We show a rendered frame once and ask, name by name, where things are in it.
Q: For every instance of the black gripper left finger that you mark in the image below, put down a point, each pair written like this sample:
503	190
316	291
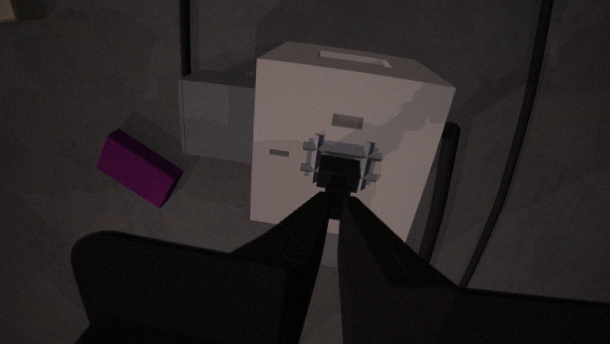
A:
257	294

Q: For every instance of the purple rectangular block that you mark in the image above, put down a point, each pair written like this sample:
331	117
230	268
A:
137	167

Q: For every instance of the white cube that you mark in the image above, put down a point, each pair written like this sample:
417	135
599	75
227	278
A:
352	96

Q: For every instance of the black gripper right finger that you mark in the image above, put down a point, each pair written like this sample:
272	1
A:
391	295

